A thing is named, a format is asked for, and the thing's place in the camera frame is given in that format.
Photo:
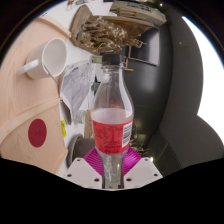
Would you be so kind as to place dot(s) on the golden relief sculpture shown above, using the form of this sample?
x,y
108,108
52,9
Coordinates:
x,y
100,33

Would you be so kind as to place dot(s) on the flat round red coaster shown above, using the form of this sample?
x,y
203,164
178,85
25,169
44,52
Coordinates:
x,y
37,132

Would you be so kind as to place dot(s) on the white cabinet with pictures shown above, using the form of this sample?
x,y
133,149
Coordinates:
x,y
140,10

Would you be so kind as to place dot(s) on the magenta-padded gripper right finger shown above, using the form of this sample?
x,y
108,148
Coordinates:
x,y
133,161

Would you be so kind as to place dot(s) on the black wall screen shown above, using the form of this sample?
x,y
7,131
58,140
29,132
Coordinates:
x,y
146,46

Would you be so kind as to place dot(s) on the white mug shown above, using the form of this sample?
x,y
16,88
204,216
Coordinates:
x,y
53,56

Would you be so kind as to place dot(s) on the grey plant saucer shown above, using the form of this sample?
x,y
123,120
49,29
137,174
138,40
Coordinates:
x,y
69,150

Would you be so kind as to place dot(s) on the printed paper sheet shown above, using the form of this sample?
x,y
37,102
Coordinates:
x,y
76,83

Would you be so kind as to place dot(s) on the wooden easel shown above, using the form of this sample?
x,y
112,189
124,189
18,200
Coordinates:
x,y
131,60

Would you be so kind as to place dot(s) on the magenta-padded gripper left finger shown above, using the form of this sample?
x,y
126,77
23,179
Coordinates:
x,y
90,163

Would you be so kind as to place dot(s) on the green-label spray bottle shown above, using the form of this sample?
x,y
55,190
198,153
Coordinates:
x,y
96,59

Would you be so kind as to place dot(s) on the clear red-label drink bottle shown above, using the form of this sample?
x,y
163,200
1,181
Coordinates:
x,y
112,133

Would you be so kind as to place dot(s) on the light wooden board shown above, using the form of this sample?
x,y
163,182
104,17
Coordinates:
x,y
23,100

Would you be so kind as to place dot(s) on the small white cup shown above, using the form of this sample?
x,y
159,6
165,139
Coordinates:
x,y
80,116

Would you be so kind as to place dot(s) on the yellow sticky note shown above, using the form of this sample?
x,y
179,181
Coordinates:
x,y
63,128

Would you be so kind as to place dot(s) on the cardboard box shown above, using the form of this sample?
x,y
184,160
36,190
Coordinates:
x,y
88,125

